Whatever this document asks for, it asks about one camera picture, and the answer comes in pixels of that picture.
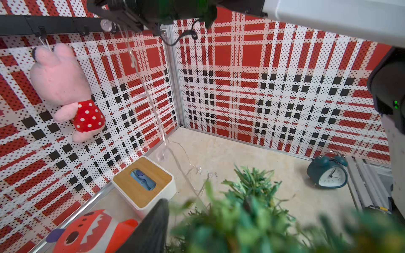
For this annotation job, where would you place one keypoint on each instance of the green alarm clock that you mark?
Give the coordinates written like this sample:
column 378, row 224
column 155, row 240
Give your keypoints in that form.
column 328, row 171

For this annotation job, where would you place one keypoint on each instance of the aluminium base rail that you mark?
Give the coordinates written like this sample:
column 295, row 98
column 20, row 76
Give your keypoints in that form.
column 369, row 184

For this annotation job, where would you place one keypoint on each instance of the black hook rail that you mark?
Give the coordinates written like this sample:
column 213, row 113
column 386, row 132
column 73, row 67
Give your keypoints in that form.
column 18, row 25

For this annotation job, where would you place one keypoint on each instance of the small christmas tree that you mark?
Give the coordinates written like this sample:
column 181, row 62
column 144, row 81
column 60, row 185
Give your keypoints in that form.
column 248, row 218

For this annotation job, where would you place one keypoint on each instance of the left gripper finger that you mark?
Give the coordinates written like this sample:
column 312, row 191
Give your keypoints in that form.
column 150, row 236

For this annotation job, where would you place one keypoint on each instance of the clear star string light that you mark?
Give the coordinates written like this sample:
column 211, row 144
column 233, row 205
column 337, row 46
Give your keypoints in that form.
column 138, row 98

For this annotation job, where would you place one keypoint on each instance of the red shark plush toy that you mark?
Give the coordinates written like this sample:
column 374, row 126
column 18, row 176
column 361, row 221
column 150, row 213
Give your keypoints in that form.
column 94, row 232

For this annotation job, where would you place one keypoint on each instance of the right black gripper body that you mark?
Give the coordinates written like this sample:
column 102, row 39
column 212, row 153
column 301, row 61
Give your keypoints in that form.
column 151, row 14

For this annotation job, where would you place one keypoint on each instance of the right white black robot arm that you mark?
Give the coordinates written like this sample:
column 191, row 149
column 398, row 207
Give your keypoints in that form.
column 304, row 77

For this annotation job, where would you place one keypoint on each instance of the white wooden tissue box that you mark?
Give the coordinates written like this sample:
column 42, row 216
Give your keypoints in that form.
column 143, row 183

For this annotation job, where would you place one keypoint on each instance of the pink pig plush toy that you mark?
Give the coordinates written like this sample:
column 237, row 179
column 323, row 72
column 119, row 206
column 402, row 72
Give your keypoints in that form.
column 58, row 78

